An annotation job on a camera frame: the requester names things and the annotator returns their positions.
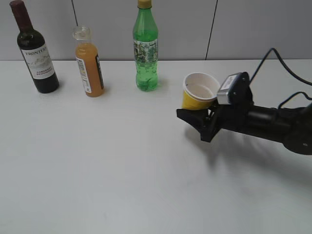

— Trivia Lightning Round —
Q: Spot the black camera cable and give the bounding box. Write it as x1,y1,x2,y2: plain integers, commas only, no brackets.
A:
249,48,312,110

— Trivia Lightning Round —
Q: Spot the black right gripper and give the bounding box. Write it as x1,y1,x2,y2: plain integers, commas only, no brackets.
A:
176,80,254,142

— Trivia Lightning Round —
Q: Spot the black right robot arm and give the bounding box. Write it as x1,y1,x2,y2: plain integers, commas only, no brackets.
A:
200,72,312,156

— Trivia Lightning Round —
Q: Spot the yellow paper cup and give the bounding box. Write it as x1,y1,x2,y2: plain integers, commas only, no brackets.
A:
182,72,220,110

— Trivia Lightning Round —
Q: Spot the green plastic soda bottle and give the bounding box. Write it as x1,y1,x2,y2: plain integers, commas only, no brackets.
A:
132,0,158,92

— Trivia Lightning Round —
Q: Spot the NFC orange juice bottle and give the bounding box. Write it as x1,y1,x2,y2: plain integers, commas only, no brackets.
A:
73,26,104,98

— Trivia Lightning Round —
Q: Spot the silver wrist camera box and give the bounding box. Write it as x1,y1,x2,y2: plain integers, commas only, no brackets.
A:
217,72,249,105

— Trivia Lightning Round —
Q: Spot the dark red wine bottle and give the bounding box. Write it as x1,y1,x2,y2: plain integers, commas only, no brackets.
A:
9,0,59,94

